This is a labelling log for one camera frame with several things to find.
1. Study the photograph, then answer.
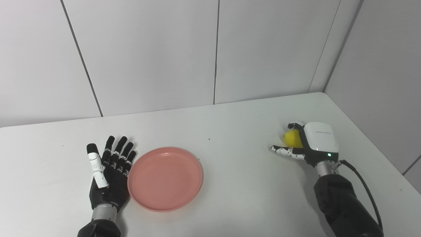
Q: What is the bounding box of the yellow lemon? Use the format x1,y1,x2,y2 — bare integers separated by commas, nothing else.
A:
284,129,304,148

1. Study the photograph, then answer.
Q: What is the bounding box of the pink round plate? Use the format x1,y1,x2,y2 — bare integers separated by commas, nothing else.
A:
127,147,204,212

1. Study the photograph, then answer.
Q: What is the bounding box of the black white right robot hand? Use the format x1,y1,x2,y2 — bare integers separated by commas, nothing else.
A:
271,121,339,166

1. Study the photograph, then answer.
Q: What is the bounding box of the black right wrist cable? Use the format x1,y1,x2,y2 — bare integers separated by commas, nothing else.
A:
339,160,384,231

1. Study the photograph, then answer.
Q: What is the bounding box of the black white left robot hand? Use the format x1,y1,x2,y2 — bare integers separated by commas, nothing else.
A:
86,136,137,211

